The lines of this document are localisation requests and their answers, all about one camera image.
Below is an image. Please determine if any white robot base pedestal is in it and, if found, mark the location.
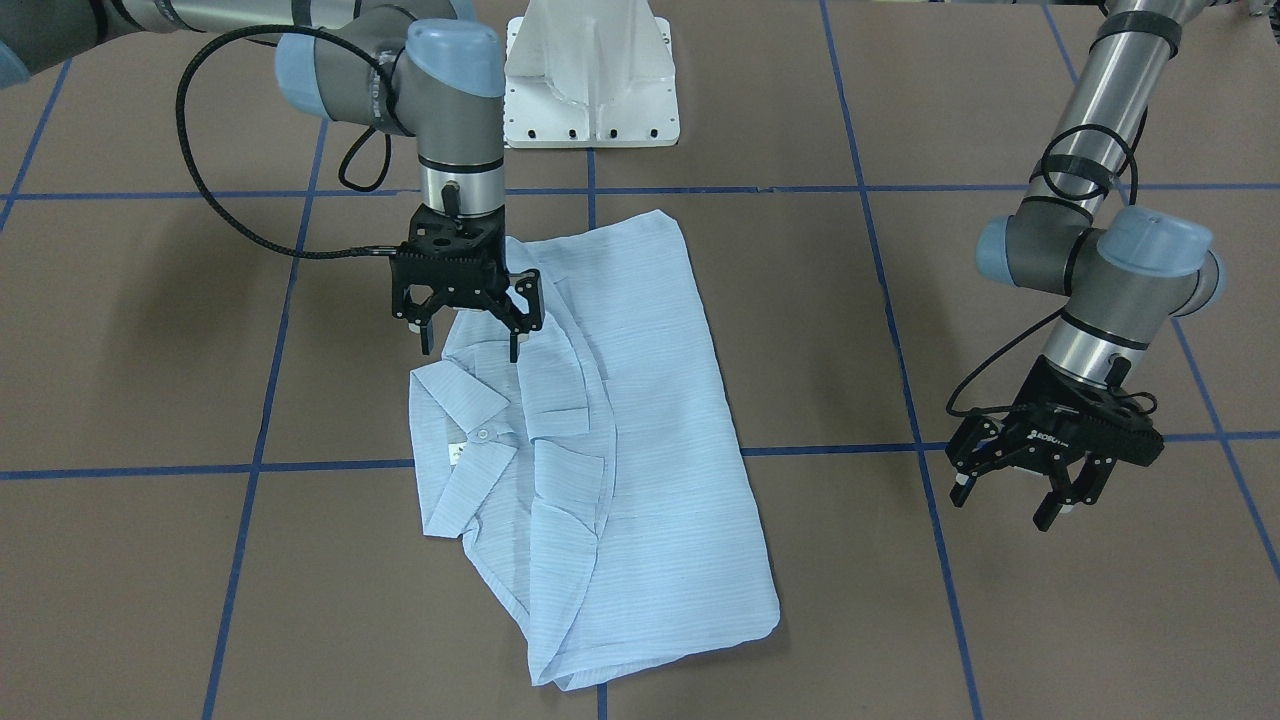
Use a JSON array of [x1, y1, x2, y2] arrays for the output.
[[504, 1, 681, 149]]

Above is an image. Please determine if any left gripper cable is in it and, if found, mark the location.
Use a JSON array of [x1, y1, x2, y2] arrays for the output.
[[945, 120, 1161, 421]]

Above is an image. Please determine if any light blue striped shirt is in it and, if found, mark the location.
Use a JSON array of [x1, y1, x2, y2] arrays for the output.
[[408, 210, 780, 691]]

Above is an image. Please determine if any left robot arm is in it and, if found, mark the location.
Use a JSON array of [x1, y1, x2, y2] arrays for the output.
[[945, 1, 1225, 530]]

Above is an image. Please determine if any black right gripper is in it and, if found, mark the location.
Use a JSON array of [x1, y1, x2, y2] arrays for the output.
[[390, 204, 545, 363]]

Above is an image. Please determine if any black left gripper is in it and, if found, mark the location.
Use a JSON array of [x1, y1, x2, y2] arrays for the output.
[[946, 357, 1165, 532]]

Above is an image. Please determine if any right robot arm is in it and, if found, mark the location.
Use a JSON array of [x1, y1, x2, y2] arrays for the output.
[[1, 1, 544, 357]]

